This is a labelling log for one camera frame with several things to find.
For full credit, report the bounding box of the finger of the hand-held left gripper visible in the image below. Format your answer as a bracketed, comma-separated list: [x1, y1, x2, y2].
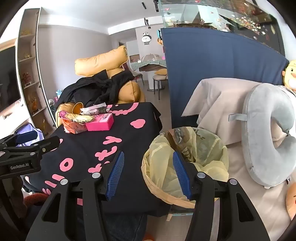
[0, 130, 38, 146]
[5, 136, 60, 159]

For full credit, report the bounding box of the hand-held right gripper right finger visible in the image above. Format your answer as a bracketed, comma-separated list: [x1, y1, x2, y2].
[173, 151, 271, 241]

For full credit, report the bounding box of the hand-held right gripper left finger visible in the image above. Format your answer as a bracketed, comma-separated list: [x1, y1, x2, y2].
[25, 151, 125, 241]

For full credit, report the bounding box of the yellow red snack packet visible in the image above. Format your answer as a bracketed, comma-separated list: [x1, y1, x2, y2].
[60, 117, 88, 134]

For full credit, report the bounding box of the clear plastic packet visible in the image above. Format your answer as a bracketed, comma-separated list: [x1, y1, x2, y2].
[80, 105, 112, 116]

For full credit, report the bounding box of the lavender bag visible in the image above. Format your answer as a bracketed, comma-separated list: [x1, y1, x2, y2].
[14, 123, 45, 142]

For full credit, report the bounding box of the white television cabinet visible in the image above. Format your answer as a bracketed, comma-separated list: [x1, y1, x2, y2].
[0, 101, 31, 139]

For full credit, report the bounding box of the black pink printed tablecloth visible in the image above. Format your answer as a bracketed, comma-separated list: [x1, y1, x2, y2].
[22, 102, 173, 215]

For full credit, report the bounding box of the pink box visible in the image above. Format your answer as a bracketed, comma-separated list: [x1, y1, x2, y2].
[85, 113, 114, 131]

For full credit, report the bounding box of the person's leg in jeans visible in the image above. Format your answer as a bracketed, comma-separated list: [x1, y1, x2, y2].
[109, 214, 148, 241]

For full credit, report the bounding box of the television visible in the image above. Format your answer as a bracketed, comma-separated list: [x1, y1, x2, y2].
[0, 45, 21, 113]

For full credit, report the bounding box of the white display shelf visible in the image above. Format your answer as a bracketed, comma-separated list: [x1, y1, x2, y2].
[16, 7, 57, 137]

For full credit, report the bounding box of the black clothing pile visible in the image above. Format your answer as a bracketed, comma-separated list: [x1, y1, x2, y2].
[55, 70, 135, 109]

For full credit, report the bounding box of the beige blanket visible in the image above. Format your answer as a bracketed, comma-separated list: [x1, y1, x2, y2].
[181, 77, 296, 241]

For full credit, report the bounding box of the grey neck pillow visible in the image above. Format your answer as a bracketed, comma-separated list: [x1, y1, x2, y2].
[228, 83, 296, 188]

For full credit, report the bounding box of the stool with yellow cushion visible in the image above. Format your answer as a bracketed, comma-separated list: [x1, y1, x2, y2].
[152, 69, 169, 100]

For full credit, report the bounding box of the blue partition cloth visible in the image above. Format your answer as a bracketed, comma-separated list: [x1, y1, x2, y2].
[161, 28, 290, 129]

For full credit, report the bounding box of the dining table with cloth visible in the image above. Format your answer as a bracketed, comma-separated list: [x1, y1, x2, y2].
[129, 54, 167, 91]

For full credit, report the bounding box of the yellow plush toy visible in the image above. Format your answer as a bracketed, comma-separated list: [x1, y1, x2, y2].
[282, 60, 296, 93]

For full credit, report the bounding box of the glass fish tank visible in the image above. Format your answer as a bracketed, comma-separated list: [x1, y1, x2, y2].
[158, 0, 286, 57]

